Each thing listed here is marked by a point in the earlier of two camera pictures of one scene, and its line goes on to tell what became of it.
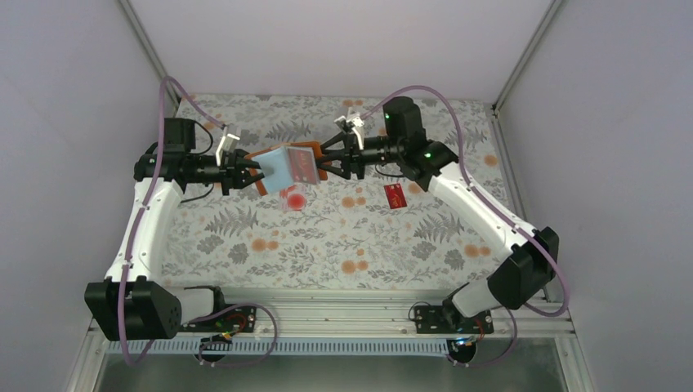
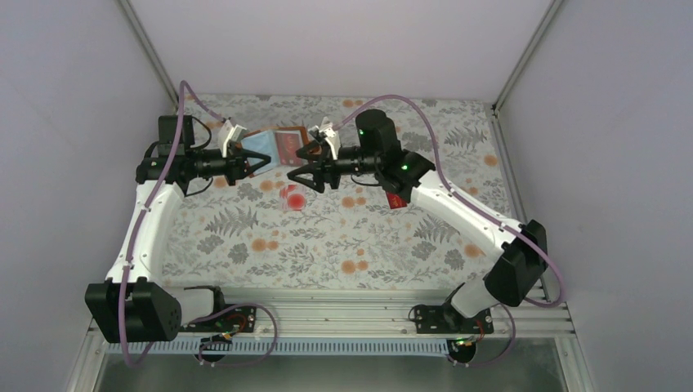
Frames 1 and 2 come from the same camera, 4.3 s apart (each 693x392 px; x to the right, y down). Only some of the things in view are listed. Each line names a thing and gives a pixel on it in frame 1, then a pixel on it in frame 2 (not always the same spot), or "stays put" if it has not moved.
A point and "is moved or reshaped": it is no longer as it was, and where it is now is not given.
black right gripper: (350, 157) → (326, 170)
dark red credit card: (395, 196) stays put
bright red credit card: (302, 166) is moved or reshaped
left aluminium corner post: (172, 95) stays put
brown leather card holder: (314, 144) is moved or reshaped
